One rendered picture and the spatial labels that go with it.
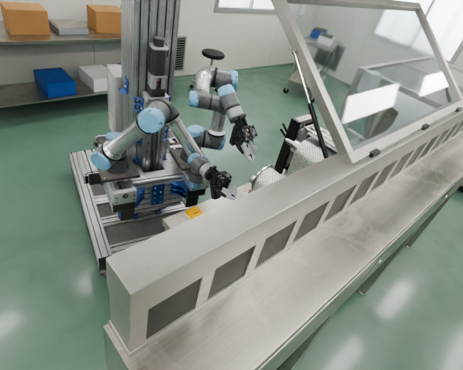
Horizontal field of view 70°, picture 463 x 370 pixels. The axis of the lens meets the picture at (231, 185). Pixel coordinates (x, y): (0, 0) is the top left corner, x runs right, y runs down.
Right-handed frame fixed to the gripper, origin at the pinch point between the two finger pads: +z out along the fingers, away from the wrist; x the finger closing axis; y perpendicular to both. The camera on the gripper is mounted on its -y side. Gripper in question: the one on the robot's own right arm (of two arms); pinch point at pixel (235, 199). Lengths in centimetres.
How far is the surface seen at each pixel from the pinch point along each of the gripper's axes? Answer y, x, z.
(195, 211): -16.5, -9.6, -16.0
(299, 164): 21.9, 23.6, 12.8
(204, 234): 56, -66, 46
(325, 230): 35, -18, 51
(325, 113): 66, -14, 33
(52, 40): -20, 15, -278
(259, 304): 35, -54, 56
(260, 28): -32, 389, -347
